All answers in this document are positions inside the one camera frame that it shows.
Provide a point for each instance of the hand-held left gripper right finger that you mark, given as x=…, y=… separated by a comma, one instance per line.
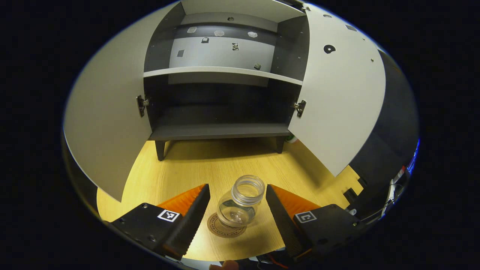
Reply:
x=283, y=225

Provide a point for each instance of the white cabinet door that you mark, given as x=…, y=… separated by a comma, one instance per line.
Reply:
x=337, y=93
x=108, y=112

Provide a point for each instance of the toy watermelon slice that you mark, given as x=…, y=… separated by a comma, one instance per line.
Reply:
x=291, y=140

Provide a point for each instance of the white cabinet shelf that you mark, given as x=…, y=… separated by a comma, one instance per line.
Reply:
x=225, y=70
x=243, y=7

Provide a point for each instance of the white grey cabinet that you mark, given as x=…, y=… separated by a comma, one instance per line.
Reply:
x=217, y=112

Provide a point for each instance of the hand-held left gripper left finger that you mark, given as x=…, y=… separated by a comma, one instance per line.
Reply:
x=191, y=221

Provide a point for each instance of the round brown coaster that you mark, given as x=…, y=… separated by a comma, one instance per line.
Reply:
x=221, y=230

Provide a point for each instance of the clear plastic bottle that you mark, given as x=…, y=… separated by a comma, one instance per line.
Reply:
x=240, y=208

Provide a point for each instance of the metal door hinge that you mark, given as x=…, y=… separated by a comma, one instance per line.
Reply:
x=300, y=108
x=305, y=7
x=141, y=105

